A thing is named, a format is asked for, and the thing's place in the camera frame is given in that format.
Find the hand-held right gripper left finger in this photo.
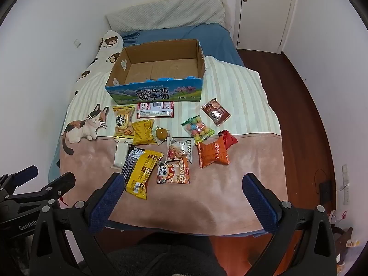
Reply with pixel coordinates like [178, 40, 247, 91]
[30, 172, 126, 276]

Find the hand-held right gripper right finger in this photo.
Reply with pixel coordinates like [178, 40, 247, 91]
[242, 172, 338, 276]

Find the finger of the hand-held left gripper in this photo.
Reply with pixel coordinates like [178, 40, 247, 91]
[0, 165, 39, 192]
[5, 172, 76, 208]

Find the grey white snack packet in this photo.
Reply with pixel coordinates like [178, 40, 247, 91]
[167, 137, 195, 161]

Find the clear bag of colourful candy balls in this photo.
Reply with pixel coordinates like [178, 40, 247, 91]
[181, 114, 215, 145]

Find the cardboard box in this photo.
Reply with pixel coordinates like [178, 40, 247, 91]
[105, 38, 206, 106]

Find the cat print striped blanket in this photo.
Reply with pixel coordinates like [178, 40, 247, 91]
[56, 55, 282, 236]

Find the yellow black snack packet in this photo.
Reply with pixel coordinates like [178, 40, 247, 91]
[125, 149, 164, 201]

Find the orange snack packet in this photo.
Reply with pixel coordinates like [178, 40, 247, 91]
[197, 137, 231, 169]

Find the red snack packet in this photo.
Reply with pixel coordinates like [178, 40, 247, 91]
[218, 130, 239, 150]

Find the panda print snack packet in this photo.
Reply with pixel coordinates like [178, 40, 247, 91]
[157, 159, 191, 185]

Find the yellow crinkled snack packet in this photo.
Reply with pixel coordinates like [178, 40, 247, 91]
[132, 119, 158, 146]

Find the white pink toy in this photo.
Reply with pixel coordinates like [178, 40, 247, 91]
[329, 210, 347, 225]

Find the tan chips packet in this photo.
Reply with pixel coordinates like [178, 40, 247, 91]
[112, 104, 136, 138]

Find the white power strip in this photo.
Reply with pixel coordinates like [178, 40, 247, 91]
[342, 164, 351, 205]

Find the brown snack packet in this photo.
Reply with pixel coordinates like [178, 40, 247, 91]
[200, 98, 232, 127]

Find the red white flat packet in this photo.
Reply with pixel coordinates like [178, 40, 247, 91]
[137, 101, 175, 119]

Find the bear print bolster pillow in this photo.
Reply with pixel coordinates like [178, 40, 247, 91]
[75, 29, 125, 92]

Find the blue bed sheet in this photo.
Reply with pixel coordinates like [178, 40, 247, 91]
[119, 23, 245, 66]

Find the white door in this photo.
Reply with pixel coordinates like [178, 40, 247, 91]
[237, 0, 298, 54]

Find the grey pillow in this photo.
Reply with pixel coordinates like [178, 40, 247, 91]
[106, 0, 226, 33]

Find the thin black cable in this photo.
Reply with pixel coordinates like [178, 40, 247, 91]
[314, 168, 331, 194]

